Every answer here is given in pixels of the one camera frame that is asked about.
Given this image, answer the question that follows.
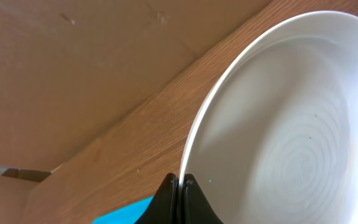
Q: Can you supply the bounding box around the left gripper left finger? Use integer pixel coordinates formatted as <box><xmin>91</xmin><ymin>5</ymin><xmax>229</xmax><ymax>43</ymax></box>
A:
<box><xmin>135</xmin><ymin>173</ymin><xmax>178</xmax><ymax>224</ymax></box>

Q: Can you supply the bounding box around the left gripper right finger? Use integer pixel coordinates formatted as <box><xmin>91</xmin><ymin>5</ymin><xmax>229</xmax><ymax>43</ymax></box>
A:
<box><xmin>181</xmin><ymin>174</ymin><xmax>223</xmax><ymax>224</ymax></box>

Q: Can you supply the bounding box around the white plate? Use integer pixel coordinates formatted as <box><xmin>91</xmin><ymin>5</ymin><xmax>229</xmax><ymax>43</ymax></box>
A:
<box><xmin>179</xmin><ymin>11</ymin><xmax>358</xmax><ymax>223</ymax></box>

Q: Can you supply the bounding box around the teal plastic tray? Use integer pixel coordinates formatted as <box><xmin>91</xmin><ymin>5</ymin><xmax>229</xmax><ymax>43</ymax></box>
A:
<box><xmin>93</xmin><ymin>196</ymin><xmax>153</xmax><ymax>224</ymax></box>

